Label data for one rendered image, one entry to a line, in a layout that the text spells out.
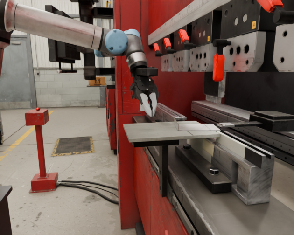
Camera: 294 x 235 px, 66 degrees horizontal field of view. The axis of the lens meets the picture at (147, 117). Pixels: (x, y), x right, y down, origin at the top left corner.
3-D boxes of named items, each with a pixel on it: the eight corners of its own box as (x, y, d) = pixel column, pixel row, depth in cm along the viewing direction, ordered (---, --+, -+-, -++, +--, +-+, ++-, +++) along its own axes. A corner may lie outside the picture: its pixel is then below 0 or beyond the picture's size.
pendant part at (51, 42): (69, 63, 198) (66, 19, 191) (82, 63, 198) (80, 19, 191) (48, 61, 154) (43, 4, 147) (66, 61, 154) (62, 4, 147)
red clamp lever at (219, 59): (210, 81, 55) (212, 39, 53) (225, 80, 56) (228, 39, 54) (213, 81, 54) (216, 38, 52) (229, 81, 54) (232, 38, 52)
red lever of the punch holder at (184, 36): (178, 28, 77) (185, 44, 71) (189, 28, 78) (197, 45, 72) (176, 32, 78) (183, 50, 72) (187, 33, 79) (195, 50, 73)
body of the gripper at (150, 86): (149, 99, 92) (143, 72, 95) (157, 90, 85) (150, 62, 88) (131, 100, 89) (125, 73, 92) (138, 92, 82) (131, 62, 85)
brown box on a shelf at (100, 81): (87, 85, 317) (87, 76, 315) (106, 85, 323) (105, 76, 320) (86, 86, 289) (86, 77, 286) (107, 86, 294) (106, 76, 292)
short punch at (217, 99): (203, 100, 77) (204, 71, 75) (208, 100, 77) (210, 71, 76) (217, 104, 67) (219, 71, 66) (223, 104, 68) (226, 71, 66)
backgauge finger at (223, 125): (210, 125, 81) (211, 112, 80) (274, 122, 86) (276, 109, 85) (228, 134, 70) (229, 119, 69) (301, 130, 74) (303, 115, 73)
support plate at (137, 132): (122, 126, 78) (122, 123, 77) (195, 123, 83) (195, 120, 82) (129, 142, 60) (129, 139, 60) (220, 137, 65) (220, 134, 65)
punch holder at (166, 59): (160, 71, 118) (161, 38, 115) (176, 71, 119) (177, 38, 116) (168, 71, 103) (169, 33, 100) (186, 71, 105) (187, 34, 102)
